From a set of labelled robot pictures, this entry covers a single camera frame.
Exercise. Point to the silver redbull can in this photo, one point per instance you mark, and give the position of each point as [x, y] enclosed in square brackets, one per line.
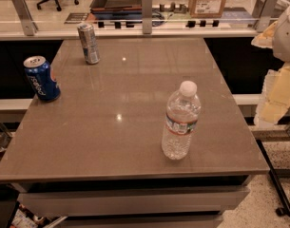
[88, 42]

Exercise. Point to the black floor stand leg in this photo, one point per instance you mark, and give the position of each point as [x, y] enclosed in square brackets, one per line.
[285, 209]

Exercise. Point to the grey tray bin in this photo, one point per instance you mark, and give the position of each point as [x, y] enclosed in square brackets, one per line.
[116, 0]

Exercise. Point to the metal railing post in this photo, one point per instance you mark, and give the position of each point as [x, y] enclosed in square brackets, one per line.
[147, 16]
[265, 15]
[27, 23]

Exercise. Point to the clear plastic water bottle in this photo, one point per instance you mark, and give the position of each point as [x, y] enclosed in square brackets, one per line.
[182, 113]

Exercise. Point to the middle metal railing post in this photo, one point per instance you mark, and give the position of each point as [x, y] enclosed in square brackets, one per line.
[147, 16]

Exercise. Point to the cardboard box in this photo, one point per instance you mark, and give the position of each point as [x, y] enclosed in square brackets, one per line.
[206, 8]

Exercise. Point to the right metal railing post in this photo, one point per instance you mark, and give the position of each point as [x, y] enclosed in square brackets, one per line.
[265, 15]

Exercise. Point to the blue pepsi can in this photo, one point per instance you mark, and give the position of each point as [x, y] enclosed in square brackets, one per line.
[41, 77]

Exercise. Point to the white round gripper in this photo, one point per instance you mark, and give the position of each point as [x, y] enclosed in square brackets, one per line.
[286, 35]

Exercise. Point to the grey drawer cabinet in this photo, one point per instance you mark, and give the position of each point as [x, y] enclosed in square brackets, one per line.
[137, 203]

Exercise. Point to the glass railing panel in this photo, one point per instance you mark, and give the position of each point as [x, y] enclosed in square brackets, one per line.
[54, 11]

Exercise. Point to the left metal railing post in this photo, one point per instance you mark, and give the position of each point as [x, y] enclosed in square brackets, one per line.
[27, 23]

